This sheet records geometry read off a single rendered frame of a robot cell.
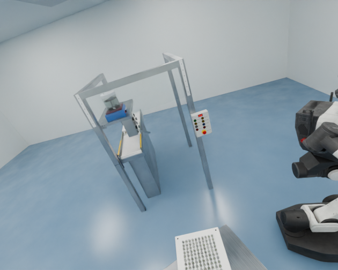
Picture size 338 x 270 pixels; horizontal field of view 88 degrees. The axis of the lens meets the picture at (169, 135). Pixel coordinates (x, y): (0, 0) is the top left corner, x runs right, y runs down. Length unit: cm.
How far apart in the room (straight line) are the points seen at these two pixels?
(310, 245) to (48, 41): 614
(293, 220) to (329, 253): 30
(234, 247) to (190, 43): 455
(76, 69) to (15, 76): 178
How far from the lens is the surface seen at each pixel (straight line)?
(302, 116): 136
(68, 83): 594
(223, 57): 521
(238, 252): 114
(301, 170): 152
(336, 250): 207
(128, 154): 210
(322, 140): 119
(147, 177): 247
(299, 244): 202
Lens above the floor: 193
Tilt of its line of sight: 29 degrees down
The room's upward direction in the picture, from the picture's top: 19 degrees counter-clockwise
